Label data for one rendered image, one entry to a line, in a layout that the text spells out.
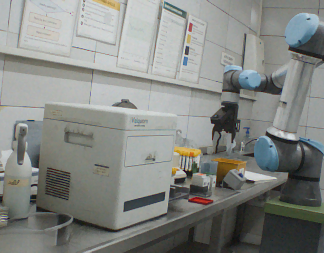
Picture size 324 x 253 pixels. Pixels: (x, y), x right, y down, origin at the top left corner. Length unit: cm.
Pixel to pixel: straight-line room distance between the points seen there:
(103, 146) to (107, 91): 101
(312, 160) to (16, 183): 98
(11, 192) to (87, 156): 21
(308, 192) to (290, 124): 26
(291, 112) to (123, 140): 62
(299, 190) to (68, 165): 81
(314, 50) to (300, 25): 9
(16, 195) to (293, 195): 93
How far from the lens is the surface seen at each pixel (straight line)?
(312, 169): 161
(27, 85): 172
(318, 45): 148
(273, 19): 421
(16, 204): 116
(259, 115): 413
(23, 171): 114
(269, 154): 149
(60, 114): 120
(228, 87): 183
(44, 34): 176
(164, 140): 127
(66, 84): 188
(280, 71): 176
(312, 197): 162
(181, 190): 146
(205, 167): 189
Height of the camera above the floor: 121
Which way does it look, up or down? 3 degrees down
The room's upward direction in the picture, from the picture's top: 6 degrees clockwise
